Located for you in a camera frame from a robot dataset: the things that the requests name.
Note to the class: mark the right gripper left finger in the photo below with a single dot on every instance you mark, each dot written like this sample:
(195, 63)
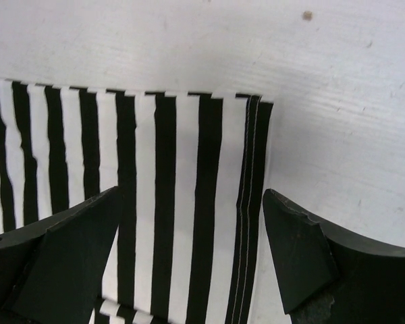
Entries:
(51, 270)

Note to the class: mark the black white striped tank top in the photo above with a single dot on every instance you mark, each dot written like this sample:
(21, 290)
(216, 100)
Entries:
(191, 171)

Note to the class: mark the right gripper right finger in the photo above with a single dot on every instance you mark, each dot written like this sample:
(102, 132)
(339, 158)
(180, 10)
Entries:
(329, 274)

